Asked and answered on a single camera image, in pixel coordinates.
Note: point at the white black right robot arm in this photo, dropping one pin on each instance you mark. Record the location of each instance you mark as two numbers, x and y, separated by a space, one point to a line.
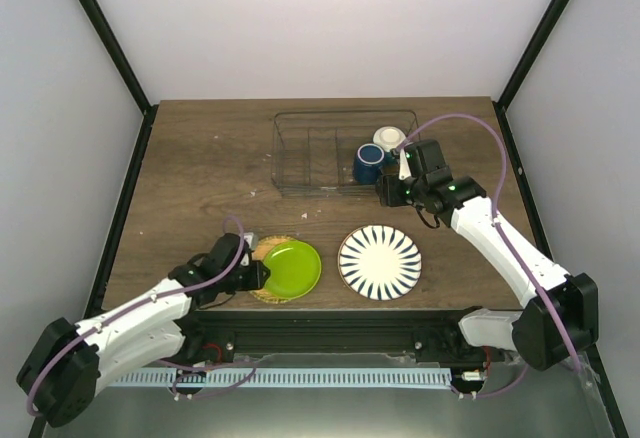
560 312

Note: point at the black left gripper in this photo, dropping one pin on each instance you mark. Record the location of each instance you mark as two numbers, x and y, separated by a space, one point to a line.
256 281

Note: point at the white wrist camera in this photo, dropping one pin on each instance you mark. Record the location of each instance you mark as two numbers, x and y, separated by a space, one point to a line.
402 157
251 240

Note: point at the lime green plate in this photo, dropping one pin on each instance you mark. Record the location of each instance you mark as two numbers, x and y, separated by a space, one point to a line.
295 269

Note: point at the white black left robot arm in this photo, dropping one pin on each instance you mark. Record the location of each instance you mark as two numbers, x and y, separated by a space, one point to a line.
115 333

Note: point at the white blue striped plate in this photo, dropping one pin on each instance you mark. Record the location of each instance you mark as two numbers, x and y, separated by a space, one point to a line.
379 262

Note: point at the light blue slotted cable duct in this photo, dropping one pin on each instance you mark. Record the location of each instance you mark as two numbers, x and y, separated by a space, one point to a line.
403 378

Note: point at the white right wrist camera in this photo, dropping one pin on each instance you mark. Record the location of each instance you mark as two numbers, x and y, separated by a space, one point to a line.
402 157

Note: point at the dark blue mug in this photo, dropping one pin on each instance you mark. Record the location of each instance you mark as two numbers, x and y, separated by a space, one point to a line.
368 161

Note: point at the woven yellow round placemat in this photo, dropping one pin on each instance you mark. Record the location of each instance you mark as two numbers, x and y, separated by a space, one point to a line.
265 245

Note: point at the white and teal bowl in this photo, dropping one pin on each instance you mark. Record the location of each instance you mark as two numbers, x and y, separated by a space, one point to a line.
388 138

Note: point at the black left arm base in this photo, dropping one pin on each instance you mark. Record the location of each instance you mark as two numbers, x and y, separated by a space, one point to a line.
210 351

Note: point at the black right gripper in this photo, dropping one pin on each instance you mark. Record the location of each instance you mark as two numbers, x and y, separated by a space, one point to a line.
387 195

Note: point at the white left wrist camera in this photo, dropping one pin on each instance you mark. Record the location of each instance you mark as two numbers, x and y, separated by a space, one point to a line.
251 240

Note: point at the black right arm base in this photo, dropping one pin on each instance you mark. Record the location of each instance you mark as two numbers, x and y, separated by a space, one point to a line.
442 342

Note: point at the grey wire dish rack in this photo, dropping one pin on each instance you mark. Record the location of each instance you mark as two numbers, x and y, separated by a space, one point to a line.
313 151

